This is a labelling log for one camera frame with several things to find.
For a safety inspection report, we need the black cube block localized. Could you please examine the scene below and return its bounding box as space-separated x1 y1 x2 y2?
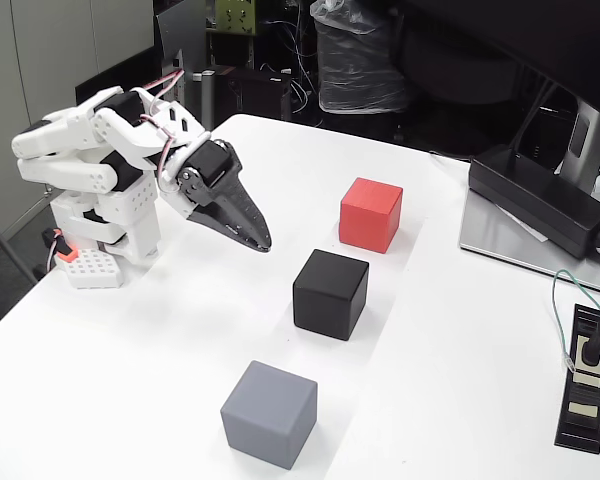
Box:
292 248 371 343

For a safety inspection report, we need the grey cube block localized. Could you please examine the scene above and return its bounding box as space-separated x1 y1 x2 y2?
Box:
219 359 319 471

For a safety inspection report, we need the silver metal pole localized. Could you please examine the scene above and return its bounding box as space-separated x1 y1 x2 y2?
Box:
192 69 216 136

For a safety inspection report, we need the black desktop box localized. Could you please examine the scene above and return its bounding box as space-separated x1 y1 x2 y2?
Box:
214 64 294 121

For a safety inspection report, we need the red cube block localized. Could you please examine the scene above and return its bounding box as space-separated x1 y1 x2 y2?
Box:
338 176 405 255

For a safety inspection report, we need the black computer tower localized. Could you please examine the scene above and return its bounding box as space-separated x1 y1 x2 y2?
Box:
152 0 209 126

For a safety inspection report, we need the green metal board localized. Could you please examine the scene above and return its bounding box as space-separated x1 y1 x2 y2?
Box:
214 0 257 36

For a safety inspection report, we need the plastic-wrapped black bin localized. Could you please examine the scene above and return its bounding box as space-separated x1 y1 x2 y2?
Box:
309 0 411 115

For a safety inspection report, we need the black power adapter brick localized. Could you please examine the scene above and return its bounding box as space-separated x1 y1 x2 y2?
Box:
468 143 600 260

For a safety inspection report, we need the black monitor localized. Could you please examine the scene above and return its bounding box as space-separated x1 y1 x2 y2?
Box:
394 0 600 126

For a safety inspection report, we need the black power plug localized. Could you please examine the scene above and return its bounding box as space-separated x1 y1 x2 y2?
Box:
578 307 600 366

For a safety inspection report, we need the black power strip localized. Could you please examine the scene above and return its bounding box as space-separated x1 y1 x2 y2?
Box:
553 303 600 455

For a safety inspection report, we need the red and white servo cable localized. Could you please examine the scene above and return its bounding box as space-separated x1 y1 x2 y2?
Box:
139 69 186 182

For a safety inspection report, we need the orange cable connector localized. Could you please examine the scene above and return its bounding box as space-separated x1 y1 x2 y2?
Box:
42 227 79 264

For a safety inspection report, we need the silver monitor base plate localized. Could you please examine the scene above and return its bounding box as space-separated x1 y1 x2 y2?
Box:
458 189 600 296

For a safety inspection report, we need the green cable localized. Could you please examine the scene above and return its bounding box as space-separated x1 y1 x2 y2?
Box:
551 268 600 374

